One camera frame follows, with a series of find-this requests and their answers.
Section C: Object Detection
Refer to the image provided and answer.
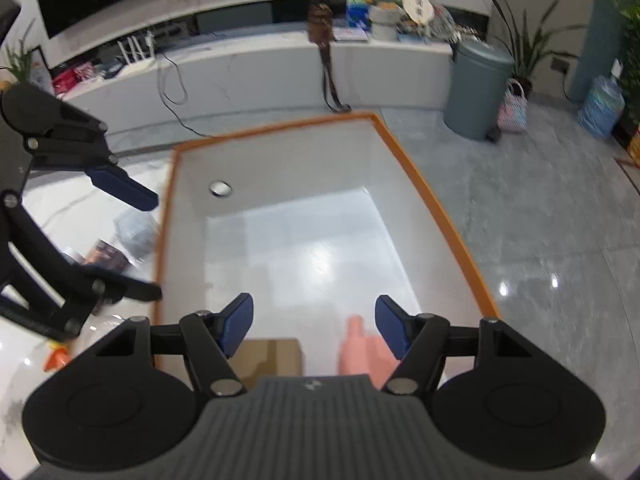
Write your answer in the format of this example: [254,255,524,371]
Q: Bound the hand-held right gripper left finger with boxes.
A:
[95,292,256,396]

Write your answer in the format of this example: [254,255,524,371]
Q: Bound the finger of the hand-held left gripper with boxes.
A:
[0,189,163,342]
[27,105,160,212]

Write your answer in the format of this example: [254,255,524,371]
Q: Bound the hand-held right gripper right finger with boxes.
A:
[375,294,538,395]

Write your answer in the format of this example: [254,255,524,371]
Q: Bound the printed card box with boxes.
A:
[81,239,129,274]

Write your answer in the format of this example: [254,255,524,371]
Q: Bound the orange-rimmed white storage box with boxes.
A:
[150,111,501,392]

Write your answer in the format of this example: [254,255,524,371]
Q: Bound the clear plastic box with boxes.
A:
[114,207,162,262]

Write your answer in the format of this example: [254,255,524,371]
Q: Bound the pink plastic bottle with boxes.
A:
[337,315,401,390]

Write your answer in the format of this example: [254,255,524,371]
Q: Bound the small green plant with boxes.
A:
[0,19,40,86]

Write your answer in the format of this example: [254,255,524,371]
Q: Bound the brown cardboard box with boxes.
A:
[231,338,306,392]

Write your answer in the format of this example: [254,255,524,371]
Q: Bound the red box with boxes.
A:
[52,62,97,95]

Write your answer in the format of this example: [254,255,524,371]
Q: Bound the small orange object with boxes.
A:
[43,347,69,373]

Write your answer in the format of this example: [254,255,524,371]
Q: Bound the white router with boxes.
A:
[116,30,159,69]

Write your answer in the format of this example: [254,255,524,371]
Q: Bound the white television cabinet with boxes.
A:
[50,0,457,137]

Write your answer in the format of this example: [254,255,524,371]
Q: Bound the pastel woven basket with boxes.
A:
[497,78,529,134]

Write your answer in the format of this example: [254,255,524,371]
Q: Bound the grey-green trash bin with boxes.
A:
[443,40,516,142]

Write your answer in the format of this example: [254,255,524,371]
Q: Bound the brown hanging bag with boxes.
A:
[306,2,352,112]

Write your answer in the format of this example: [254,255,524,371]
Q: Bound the blue box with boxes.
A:
[346,4,372,31]

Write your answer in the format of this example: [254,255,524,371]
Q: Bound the grey cylindrical container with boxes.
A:
[371,2,402,42]

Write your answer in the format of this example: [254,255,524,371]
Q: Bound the blue water jug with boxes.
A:
[577,75,626,141]

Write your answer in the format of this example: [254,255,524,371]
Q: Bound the potted long-leaf plant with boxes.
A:
[481,0,587,99]

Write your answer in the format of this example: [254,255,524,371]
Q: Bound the tall green plant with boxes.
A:
[611,0,640,128]

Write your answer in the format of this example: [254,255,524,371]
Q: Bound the grey cable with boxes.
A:
[156,51,211,137]

